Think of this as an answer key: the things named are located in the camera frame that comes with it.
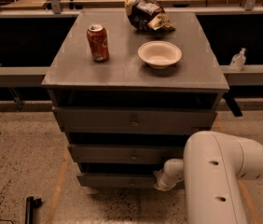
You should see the grey top drawer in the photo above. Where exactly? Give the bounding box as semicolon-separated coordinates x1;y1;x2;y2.
53;106;216;135

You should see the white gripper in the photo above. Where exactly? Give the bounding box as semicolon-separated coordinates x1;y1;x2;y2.
153;170;177;191

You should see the grey middle drawer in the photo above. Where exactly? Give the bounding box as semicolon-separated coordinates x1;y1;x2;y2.
68;144;184;164

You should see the white paper bowl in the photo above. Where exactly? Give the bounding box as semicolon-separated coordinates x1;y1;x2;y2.
138;41;182;69

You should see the grey metal railing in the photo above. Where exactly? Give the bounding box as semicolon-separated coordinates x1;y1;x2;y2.
0;0;263;113

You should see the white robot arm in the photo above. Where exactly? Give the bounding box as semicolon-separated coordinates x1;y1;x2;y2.
154;131;263;224

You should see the grey drawer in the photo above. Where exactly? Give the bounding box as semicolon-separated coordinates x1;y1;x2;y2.
53;106;216;135
76;162;186;190
68;144;184;164

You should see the black floor post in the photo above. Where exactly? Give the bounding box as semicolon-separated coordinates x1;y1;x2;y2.
25;196;42;224

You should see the grey bottom drawer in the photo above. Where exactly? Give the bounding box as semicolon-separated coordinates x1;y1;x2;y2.
76;162;186;190

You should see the crumpled chip bag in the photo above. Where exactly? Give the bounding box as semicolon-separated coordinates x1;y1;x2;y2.
125;0;174;31

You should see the grey wooden drawer cabinet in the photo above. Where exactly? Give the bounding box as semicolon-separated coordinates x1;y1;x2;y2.
41;9;230;189

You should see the red soda can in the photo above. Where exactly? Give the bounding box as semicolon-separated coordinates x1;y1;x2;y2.
87;23;109;62

